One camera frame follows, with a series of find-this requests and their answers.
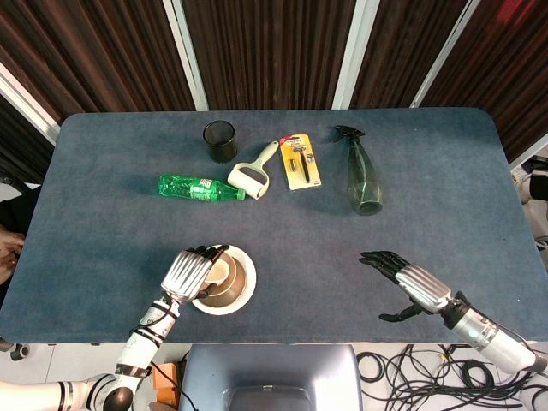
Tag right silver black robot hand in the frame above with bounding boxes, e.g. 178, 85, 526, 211
358, 250, 455, 323

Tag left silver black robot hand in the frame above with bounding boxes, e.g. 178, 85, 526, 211
160, 245, 226, 306

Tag small cream bowl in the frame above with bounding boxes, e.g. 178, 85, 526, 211
204, 260, 235, 296

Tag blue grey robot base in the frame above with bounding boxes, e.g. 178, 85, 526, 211
177, 343, 364, 411

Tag beige bowl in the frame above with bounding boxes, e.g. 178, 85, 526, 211
190, 243, 258, 317

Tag person's hand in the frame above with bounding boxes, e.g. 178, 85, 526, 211
0, 224, 26, 284

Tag green plastic bottle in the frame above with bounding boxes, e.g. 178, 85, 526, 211
158, 174, 247, 202

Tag blue grey table mat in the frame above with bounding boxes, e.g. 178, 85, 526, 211
0, 106, 548, 345

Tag orange box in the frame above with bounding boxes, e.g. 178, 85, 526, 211
152, 361, 180, 411

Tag dark green spray bottle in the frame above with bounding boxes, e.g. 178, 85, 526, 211
334, 124, 384, 216

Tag white lint roller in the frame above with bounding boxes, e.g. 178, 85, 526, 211
227, 140, 280, 202

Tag black mesh pen holder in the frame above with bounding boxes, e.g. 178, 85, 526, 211
202, 120, 239, 164

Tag white black device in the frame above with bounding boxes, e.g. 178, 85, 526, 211
509, 155, 548, 206

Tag yellow razor blister pack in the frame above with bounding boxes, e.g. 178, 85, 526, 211
278, 134, 323, 192

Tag black floor cables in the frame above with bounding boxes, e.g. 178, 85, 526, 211
356, 342, 548, 411

